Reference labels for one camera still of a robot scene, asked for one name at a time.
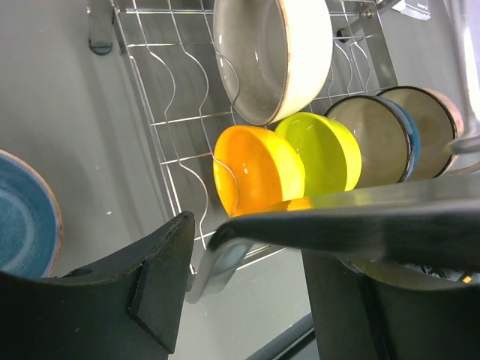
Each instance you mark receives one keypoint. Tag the pink speckled bowl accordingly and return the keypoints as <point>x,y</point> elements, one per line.
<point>439,122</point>

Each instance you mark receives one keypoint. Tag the orange bowl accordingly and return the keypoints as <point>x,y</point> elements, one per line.
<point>255,169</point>

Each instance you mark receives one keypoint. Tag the cream ceramic bowl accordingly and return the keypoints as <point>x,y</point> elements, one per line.
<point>273,57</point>

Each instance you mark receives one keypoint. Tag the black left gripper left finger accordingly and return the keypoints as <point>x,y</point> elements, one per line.
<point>127,305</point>

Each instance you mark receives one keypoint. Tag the large blue ceramic bowl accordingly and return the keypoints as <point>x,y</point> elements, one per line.
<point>31,220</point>

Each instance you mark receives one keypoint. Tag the grey booklet in plastic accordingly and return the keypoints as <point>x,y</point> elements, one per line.
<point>417,9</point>

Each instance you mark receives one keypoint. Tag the small teal blue bowl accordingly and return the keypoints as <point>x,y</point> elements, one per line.
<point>387,136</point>

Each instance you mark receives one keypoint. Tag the steel two-tier dish rack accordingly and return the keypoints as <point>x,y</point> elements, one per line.
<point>417,235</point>

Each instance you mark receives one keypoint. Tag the lime green bowl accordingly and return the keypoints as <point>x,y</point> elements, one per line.
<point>330,153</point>

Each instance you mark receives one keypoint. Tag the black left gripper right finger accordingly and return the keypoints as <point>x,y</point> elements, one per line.
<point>356,317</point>

